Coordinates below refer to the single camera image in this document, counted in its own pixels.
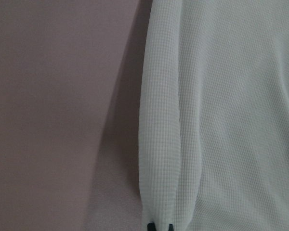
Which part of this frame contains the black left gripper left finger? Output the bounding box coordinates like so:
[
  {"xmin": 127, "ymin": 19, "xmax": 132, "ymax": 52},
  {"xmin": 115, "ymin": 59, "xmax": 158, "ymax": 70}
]
[{"xmin": 147, "ymin": 223, "xmax": 157, "ymax": 231}]

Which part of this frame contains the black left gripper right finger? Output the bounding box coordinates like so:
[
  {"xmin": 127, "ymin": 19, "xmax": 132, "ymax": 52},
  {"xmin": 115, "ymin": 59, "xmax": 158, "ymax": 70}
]
[{"xmin": 168, "ymin": 224, "xmax": 173, "ymax": 231}]

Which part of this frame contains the olive green long-sleeve shirt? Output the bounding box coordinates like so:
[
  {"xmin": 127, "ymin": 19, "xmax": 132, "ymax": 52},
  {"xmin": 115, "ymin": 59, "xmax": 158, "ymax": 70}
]
[{"xmin": 139, "ymin": 0, "xmax": 289, "ymax": 231}]

